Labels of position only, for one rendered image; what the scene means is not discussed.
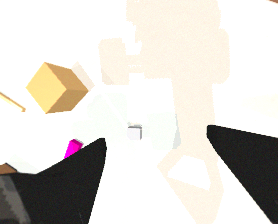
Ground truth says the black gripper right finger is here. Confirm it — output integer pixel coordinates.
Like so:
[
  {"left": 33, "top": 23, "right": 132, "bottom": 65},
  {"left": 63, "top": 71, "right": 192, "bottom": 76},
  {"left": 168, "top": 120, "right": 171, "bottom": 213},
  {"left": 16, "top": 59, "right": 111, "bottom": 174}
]
[{"left": 206, "top": 124, "right": 278, "bottom": 224}]

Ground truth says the small magenta block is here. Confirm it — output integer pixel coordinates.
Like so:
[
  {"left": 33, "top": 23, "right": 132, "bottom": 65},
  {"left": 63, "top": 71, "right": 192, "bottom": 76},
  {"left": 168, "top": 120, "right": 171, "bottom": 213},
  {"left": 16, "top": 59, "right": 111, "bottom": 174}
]
[{"left": 64, "top": 139, "right": 83, "bottom": 158}]

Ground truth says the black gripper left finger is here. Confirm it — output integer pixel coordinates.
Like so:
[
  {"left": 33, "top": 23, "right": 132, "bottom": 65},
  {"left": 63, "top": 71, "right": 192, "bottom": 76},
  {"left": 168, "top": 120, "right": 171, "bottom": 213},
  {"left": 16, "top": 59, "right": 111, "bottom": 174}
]
[{"left": 0, "top": 137, "right": 107, "bottom": 224}]

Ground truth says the tan cardboard-coloured cube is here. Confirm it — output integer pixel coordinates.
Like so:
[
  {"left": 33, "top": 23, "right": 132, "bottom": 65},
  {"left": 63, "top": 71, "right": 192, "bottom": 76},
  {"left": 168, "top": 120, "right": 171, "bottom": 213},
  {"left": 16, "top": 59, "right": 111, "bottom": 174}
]
[{"left": 25, "top": 62, "right": 89, "bottom": 114}]

